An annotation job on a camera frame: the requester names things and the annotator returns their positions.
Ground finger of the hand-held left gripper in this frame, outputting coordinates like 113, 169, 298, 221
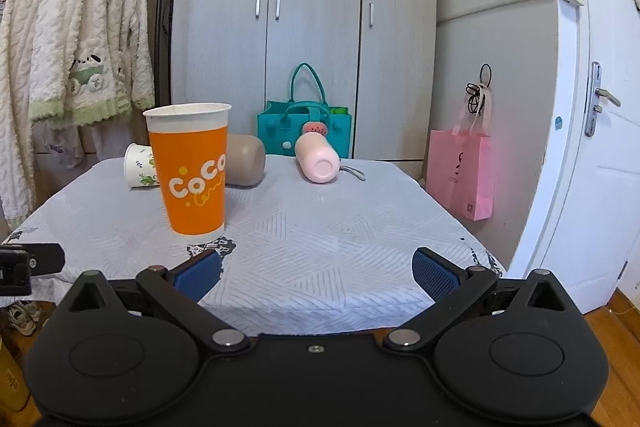
0, 243, 66, 297

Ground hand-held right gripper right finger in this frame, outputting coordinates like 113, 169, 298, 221
382, 247, 579, 354

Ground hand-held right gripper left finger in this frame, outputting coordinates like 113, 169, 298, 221
59, 249, 252, 356

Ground orange paper cup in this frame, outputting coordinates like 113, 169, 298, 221
142, 103, 233, 244

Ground white paper cup green print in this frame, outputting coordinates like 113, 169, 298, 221
124, 143, 164, 190

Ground beige plastic cup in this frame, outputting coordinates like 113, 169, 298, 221
224, 134, 267, 186

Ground pair of sneakers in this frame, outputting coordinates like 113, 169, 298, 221
1, 299, 45, 338

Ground pink paper bag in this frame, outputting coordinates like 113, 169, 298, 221
424, 83, 496, 222

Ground yellow container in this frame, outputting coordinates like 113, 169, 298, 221
0, 336, 34, 414

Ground grey patterned tablecloth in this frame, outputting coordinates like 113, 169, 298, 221
0, 154, 507, 339

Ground white fleece garment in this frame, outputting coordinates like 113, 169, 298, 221
0, 0, 57, 229

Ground pink bottle lying down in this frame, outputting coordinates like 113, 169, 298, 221
294, 133, 343, 183

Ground teal felt bag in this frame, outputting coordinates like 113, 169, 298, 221
257, 63, 353, 160

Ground white door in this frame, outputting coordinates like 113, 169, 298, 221
504, 0, 640, 324

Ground white green fleece robe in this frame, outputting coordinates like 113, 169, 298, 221
27, 0, 157, 128

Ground grey wardrobe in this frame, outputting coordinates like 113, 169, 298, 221
169, 0, 439, 164

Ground black clothes rack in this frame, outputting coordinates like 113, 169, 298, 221
0, 0, 179, 108

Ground black hair ties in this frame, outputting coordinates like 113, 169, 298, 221
464, 63, 496, 114

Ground metal door handle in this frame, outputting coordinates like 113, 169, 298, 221
583, 61, 622, 138

